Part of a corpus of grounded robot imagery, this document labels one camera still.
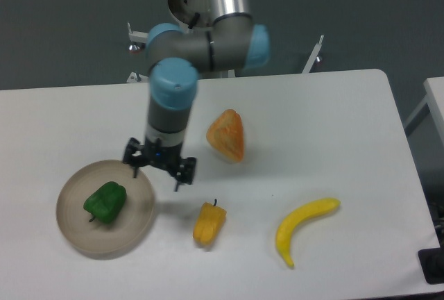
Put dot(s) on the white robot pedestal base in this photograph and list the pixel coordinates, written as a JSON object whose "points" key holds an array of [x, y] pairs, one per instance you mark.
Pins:
{"points": [[194, 16]]}

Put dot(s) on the white side table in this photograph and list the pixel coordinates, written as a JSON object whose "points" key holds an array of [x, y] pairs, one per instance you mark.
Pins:
{"points": [[435, 88]]}

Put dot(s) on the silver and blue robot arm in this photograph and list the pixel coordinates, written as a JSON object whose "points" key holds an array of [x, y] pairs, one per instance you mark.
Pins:
{"points": [[221, 36]]}

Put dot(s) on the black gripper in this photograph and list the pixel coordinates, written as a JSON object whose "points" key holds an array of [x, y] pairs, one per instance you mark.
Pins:
{"points": [[156, 155]]}

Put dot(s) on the green bell pepper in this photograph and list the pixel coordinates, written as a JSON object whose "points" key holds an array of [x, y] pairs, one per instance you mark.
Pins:
{"points": [[106, 203]]}

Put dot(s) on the orange triangular bread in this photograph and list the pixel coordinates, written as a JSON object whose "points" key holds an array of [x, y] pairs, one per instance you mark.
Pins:
{"points": [[226, 135]]}

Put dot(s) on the black device at table edge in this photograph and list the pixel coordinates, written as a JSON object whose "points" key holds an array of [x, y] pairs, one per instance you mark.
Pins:
{"points": [[431, 261]]}

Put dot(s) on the beige round plate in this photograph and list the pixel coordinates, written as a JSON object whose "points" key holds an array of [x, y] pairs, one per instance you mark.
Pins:
{"points": [[84, 230]]}

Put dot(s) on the yellow bell pepper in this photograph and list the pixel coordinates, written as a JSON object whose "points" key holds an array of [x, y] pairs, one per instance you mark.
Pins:
{"points": [[210, 220]]}

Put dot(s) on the yellow banana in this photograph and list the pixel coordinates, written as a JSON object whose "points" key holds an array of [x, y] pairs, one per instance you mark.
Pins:
{"points": [[289, 224]]}

